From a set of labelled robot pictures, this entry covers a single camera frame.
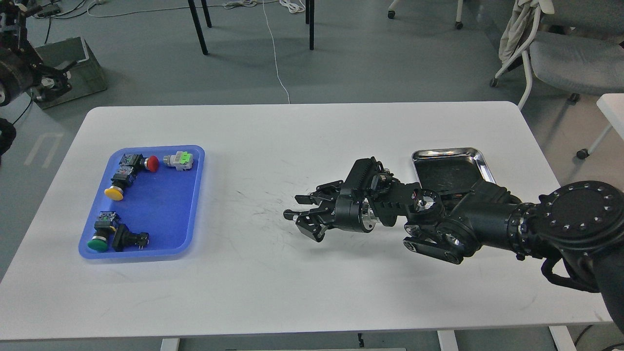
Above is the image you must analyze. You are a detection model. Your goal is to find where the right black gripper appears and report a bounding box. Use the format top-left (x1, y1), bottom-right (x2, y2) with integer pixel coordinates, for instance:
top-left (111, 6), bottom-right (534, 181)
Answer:
top-left (284, 157), bottom-right (421, 242)

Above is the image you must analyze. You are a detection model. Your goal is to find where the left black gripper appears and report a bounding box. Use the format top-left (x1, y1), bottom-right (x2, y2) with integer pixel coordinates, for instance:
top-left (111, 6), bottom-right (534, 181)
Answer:
top-left (0, 2), bottom-right (78, 106)

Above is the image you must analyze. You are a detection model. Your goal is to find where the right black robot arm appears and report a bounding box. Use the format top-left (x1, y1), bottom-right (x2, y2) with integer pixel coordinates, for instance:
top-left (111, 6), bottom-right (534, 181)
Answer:
top-left (283, 157), bottom-right (624, 330)

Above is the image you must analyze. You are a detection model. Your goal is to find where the grey plastic crate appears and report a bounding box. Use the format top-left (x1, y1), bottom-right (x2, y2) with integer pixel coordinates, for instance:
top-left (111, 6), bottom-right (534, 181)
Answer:
top-left (35, 37), bottom-right (108, 109)

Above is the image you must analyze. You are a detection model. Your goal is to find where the silver metal tray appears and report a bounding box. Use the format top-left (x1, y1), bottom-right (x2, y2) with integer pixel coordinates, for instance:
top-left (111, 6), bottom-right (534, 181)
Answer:
top-left (411, 147), bottom-right (495, 195)

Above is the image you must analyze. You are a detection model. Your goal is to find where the blue plastic tray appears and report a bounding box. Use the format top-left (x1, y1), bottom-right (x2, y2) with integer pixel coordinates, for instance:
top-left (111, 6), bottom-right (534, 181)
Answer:
top-left (78, 145), bottom-right (205, 260)

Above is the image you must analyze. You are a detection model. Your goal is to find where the black table leg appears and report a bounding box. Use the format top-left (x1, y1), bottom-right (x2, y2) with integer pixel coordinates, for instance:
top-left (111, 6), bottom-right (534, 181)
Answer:
top-left (304, 0), bottom-right (315, 51)
top-left (187, 0), bottom-right (212, 56)

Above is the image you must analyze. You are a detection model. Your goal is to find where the black table leg right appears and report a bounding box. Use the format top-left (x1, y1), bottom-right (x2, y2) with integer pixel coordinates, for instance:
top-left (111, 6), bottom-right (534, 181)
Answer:
top-left (304, 0), bottom-right (315, 51)

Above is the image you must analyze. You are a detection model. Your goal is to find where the grey office chair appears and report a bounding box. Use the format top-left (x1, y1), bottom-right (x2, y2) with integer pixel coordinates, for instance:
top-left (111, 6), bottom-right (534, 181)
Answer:
top-left (490, 0), bottom-right (624, 108)

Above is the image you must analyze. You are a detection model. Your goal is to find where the yellow push button switch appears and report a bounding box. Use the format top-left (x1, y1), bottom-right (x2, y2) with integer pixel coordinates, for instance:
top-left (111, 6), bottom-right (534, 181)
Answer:
top-left (103, 166), bottom-right (136, 201)

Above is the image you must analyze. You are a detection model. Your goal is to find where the grey green switch part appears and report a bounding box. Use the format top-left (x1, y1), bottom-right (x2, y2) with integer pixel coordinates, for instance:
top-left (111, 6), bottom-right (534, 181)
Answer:
top-left (163, 151), bottom-right (194, 171)

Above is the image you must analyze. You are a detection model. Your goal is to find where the red push button switch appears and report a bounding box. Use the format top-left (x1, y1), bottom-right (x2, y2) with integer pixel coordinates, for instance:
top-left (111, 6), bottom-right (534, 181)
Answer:
top-left (118, 154), bottom-right (160, 173)

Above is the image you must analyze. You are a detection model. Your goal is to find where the white floor cable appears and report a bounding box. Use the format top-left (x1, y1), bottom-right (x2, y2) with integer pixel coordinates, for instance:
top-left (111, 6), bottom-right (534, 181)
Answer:
top-left (262, 0), bottom-right (291, 104)

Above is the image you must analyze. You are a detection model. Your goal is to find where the green push button switch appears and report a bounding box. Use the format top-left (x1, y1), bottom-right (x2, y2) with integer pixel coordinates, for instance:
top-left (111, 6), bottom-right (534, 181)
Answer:
top-left (87, 211), bottom-right (120, 253)

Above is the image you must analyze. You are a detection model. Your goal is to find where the black switch part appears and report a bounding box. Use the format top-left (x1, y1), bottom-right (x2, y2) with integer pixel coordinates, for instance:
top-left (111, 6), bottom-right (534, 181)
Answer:
top-left (112, 223), bottom-right (150, 253)

